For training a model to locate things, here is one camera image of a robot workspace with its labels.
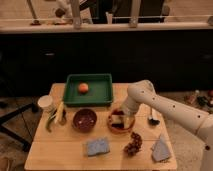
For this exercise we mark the white handled ladle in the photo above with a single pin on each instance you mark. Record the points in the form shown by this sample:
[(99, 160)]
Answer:
[(152, 117)]

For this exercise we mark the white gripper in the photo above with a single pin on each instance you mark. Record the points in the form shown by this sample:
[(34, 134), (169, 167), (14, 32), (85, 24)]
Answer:
[(128, 120)]

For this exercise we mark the orange fruit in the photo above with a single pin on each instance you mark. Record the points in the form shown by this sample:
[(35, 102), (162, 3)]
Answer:
[(83, 87)]

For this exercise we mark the blue sponge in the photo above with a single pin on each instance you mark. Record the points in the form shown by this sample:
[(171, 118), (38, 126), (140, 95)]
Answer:
[(97, 146)]

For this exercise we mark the white cup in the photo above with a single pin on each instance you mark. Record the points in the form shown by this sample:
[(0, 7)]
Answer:
[(46, 103)]

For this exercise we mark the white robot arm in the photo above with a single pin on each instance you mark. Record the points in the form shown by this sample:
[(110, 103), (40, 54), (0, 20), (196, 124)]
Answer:
[(198, 122)]

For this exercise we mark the bunch of red grapes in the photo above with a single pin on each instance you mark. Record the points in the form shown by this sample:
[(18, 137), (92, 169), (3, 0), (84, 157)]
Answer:
[(134, 146)]

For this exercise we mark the green plastic tray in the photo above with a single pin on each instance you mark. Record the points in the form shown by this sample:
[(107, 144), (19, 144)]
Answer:
[(100, 91)]

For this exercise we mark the corn cob with husk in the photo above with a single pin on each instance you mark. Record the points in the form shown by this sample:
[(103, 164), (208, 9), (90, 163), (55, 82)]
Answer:
[(58, 117)]

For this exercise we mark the purple bowl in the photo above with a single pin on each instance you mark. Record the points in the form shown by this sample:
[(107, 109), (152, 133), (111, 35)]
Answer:
[(84, 120)]

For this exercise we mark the orange bowl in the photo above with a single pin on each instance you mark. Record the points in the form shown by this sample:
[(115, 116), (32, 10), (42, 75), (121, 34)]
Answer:
[(117, 130)]

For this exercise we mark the grey folded cloth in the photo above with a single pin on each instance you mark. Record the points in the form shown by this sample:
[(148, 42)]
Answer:
[(160, 150)]

